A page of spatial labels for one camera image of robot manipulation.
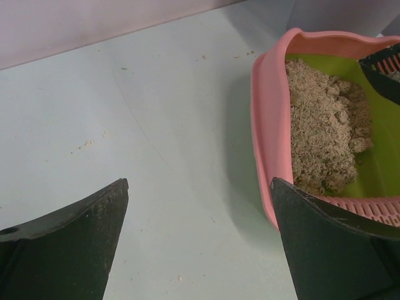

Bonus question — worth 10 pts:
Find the black slotted litter scoop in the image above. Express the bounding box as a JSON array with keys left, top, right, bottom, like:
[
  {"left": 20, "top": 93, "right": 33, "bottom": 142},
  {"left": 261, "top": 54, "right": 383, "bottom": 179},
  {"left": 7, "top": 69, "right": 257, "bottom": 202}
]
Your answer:
[{"left": 358, "top": 43, "right": 399, "bottom": 105}]

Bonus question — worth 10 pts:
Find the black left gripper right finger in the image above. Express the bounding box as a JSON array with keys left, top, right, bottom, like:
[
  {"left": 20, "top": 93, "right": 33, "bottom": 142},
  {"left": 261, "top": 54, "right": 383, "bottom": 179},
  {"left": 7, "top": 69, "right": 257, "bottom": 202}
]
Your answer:
[{"left": 270, "top": 177, "right": 399, "bottom": 299}]

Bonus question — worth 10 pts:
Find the grey litter clump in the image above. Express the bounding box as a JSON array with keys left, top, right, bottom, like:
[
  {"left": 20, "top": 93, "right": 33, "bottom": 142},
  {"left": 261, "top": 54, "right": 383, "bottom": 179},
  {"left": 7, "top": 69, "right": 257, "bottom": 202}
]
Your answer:
[{"left": 387, "top": 71, "right": 400, "bottom": 83}]

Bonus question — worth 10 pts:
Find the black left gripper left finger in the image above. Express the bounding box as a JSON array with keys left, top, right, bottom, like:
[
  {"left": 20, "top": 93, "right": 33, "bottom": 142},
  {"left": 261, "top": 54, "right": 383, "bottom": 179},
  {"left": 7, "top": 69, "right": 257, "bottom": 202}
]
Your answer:
[{"left": 1, "top": 179, "right": 129, "bottom": 299}]

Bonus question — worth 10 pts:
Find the beige cat litter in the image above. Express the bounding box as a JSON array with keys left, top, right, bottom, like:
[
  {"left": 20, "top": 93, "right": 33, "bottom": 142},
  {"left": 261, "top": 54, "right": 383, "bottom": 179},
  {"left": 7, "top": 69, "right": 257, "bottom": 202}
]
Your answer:
[{"left": 285, "top": 59, "right": 373, "bottom": 196}]

